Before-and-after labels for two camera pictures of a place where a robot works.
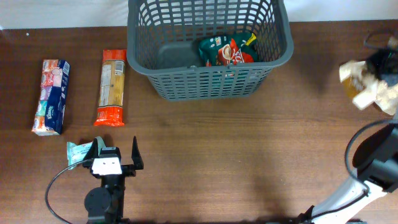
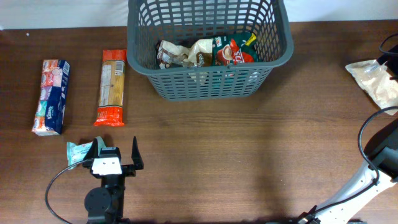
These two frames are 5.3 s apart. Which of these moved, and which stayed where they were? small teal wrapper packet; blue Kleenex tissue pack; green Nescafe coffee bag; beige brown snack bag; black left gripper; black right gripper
Moved: beige brown snack bag; black right gripper
Stayed: black left gripper; blue Kleenex tissue pack; small teal wrapper packet; green Nescafe coffee bag
